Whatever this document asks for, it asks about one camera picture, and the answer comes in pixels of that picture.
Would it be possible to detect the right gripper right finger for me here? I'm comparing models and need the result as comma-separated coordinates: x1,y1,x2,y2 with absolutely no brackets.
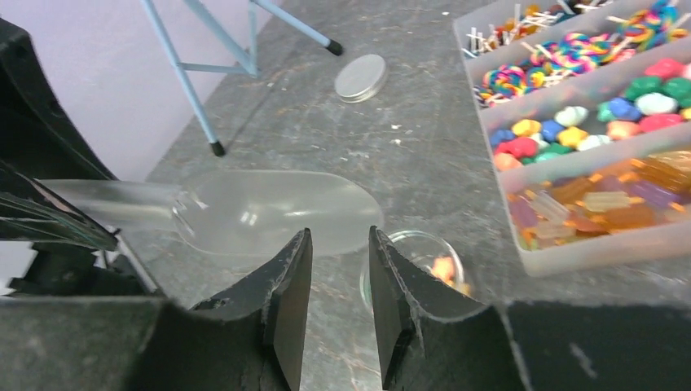
368,226,524,390

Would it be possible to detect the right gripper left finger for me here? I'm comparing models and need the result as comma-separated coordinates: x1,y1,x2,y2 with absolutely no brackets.
137,229,313,390

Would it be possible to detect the clear compartment candy box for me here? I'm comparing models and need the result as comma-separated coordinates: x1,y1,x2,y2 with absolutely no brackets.
453,1,690,277

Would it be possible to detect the light blue music stand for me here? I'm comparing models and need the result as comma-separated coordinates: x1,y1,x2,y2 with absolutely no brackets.
140,0,345,157

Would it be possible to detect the silver round jar lid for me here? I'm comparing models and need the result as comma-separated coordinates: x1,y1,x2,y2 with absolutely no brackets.
334,54,389,103

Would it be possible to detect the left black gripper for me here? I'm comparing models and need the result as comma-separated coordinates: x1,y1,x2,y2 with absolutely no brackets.
1,20,161,296

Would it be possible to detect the clear plastic scoop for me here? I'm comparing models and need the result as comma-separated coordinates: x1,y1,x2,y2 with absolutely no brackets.
42,169,384,263

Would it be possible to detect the small clear glass jar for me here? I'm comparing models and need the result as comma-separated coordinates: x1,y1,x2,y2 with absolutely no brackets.
384,229,473,318

